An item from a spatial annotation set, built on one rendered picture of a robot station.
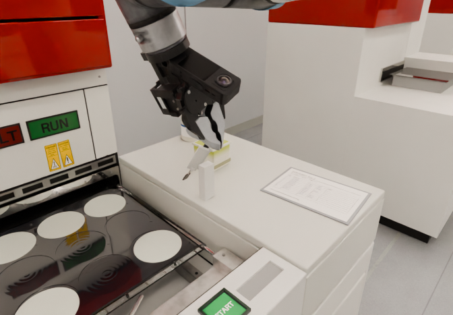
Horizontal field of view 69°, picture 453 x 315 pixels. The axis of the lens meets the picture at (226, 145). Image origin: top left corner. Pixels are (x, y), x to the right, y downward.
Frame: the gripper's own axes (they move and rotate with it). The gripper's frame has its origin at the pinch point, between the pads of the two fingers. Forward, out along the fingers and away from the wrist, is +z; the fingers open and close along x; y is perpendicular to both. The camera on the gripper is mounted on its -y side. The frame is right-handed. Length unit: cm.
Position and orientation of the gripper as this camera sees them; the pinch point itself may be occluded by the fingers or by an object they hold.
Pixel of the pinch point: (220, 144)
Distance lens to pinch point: 61.4
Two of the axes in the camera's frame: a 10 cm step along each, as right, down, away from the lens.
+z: 3.4, 7.6, 5.5
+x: -5.8, 6.3, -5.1
